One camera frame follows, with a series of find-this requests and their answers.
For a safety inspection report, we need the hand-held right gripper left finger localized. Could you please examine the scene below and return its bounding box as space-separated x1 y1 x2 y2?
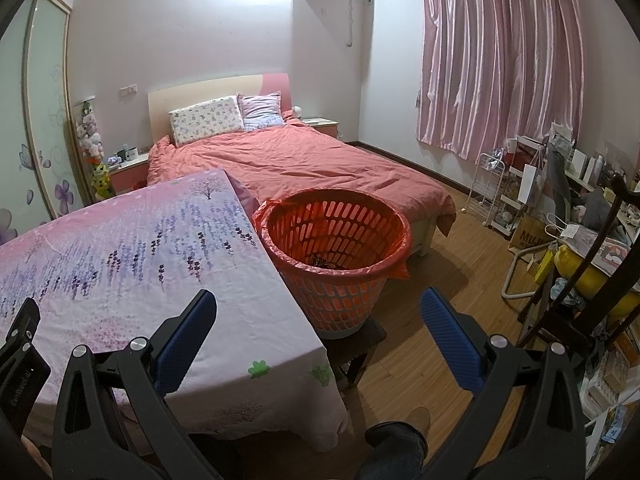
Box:
51 289 218 480

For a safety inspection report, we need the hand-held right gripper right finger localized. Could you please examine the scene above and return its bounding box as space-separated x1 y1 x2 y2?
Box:
420 287 587 480

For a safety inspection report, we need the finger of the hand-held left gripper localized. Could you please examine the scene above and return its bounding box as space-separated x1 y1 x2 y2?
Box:
0 297 41 376

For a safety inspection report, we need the slotted plastic basket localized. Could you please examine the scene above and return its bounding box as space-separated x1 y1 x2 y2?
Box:
265 189 411 339

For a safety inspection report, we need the tan slipper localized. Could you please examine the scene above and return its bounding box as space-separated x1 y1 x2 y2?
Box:
407 406 432 433

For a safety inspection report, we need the floral lavender tablecloth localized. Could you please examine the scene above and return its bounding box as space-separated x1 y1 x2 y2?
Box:
0 169 349 453

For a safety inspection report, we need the dark wooden stool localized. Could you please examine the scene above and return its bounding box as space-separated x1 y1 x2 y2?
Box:
325 317 388 388

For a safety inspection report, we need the person's leg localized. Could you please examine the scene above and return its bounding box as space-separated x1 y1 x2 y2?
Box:
357 422 428 480

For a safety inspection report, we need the brown printed paper bag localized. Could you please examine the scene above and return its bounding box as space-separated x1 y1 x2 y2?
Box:
509 212 553 253

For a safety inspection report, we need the white rolling cart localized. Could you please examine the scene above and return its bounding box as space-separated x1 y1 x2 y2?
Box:
492 185 526 238

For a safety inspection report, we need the white plastic storage box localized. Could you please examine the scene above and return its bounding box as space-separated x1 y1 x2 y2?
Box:
582 360 631 416

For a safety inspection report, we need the yellow bag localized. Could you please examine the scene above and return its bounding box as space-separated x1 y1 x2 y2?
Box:
557 245 640 316

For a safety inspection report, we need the yellow green plush toy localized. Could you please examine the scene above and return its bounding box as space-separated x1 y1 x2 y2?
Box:
91 162 115 198

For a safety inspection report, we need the pink nightstand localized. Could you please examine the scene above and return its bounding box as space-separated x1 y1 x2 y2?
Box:
300 117 340 137
107 152 151 195

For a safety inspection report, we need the white paper bag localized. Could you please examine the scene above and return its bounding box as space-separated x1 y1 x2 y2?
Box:
517 162 548 206

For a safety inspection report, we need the newspaper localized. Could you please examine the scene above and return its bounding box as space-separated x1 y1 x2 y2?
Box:
575 225 631 278

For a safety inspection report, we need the dark wooden stand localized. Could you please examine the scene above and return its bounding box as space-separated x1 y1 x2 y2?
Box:
520 172 640 356

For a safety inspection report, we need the grey cloth bundle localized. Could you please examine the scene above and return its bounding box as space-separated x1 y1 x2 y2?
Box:
582 190 618 231

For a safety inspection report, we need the hanging column of plush toys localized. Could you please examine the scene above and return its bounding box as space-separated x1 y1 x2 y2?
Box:
74 96 106 157

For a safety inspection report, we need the floral sliding door wardrobe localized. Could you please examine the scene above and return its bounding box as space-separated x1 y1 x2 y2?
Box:
0 0 93 246

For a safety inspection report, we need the white floral pillow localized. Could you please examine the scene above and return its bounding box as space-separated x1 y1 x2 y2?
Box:
168 95 246 148

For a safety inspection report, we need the pink striped pillow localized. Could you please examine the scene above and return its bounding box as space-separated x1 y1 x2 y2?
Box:
236 91 286 132

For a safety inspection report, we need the pink satin curtain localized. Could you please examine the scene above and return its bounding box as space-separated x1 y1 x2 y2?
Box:
415 0 587 161

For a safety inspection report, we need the white metal tube frame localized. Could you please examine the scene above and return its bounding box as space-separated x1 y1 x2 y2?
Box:
502 247 548 301

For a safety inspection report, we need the white wire rack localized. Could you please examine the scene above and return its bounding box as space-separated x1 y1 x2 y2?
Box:
465 152 506 228

